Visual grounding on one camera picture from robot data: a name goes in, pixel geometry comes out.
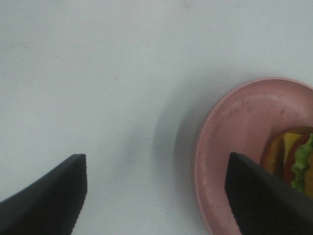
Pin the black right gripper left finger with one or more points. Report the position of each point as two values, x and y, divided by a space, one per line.
49 206

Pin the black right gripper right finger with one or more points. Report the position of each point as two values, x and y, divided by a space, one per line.
262 204

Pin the toy burger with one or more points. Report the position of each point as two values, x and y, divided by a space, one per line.
289 157

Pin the pink round plate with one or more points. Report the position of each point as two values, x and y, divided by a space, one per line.
244 120

